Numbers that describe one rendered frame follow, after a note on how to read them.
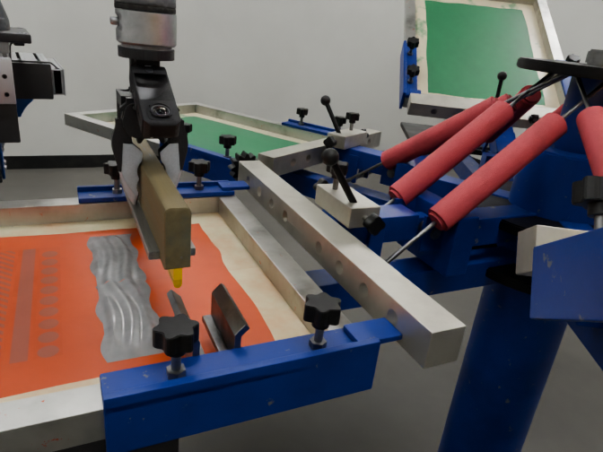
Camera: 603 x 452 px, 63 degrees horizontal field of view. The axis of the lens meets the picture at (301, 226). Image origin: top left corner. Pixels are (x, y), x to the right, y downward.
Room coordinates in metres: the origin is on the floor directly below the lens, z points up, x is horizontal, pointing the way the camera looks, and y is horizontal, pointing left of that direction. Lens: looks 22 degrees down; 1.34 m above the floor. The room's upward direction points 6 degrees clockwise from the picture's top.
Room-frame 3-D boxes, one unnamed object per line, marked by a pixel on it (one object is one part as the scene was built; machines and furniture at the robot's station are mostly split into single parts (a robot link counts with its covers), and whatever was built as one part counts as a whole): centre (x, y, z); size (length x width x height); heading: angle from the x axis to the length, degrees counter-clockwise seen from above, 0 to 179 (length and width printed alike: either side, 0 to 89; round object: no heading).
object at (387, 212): (0.82, -0.12, 1.02); 0.17 x 0.06 x 0.05; 117
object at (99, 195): (0.92, 0.29, 0.98); 0.30 x 0.05 x 0.07; 117
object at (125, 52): (0.68, 0.23, 1.23); 0.09 x 0.08 x 0.12; 27
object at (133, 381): (0.43, 0.04, 0.98); 0.30 x 0.05 x 0.07; 117
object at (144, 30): (0.67, 0.23, 1.31); 0.08 x 0.08 x 0.05
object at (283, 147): (1.54, 0.20, 1.05); 1.08 x 0.61 x 0.23; 57
